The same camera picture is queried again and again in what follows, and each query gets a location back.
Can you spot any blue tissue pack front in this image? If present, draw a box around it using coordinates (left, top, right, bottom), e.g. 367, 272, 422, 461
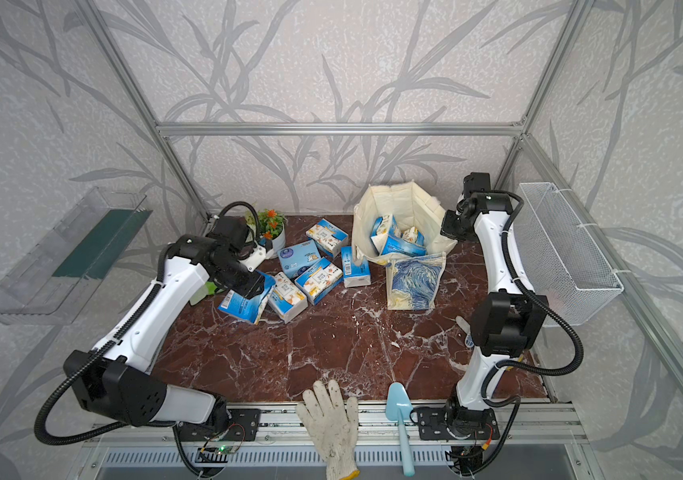
381, 235, 427, 257

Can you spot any canvas bag with blue painting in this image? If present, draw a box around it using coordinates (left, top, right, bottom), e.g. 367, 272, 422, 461
351, 182, 457, 311

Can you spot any orange blue tissue pack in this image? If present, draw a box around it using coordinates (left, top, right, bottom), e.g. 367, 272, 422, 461
268, 272, 309, 323
295, 258, 343, 305
369, 214, 401, 255
306, 218, 351, 259

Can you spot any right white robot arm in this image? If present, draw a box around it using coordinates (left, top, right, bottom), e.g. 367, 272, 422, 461
441, 172, 545, 419

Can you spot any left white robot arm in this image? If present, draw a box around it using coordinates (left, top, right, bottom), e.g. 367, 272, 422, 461
65, 216, 267, 426

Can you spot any artificial green flower plant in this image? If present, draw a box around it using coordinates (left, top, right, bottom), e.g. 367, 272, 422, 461
246, 209, 286, 240

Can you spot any white ribbed flower pot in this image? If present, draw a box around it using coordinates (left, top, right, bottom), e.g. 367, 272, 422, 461
259, 230, 287, 260

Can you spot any green black work glove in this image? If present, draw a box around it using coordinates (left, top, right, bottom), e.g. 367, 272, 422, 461
189, 282, 218, 306

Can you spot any light blue Vinda tissue pack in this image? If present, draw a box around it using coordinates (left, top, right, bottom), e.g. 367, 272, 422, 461
278, 240, 322, 279

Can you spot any orange blue tissue pack back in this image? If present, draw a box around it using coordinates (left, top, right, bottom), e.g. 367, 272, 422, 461
306, 218, 351, 259

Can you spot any blue dotted white glove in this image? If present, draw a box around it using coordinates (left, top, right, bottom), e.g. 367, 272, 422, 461
455, 316, 475, 349

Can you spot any blue white upright tissue pack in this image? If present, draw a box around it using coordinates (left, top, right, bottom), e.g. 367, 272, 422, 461
341, 246, 371, 288

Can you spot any white cotton glove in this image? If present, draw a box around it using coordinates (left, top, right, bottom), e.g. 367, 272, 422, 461
296, 379, 359, 480

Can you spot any teal plastic trowel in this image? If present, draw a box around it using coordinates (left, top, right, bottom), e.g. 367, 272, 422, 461
385, 382, 415, 477

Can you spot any black corrugated left cable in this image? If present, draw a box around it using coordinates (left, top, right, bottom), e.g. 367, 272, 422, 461
34, 200, 262, 447

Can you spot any white wire basket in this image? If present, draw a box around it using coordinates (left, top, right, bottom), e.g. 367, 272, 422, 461
513, 182, 623, 327

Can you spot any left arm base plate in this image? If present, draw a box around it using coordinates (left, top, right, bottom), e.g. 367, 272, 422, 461
179, 408, 262, 442

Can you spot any clear plastic wall shelf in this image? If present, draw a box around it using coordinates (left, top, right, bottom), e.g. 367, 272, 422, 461
0, 187, 153, 325

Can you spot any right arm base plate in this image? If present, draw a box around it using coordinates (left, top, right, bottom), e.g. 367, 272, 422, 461
411, 406, 501, 442

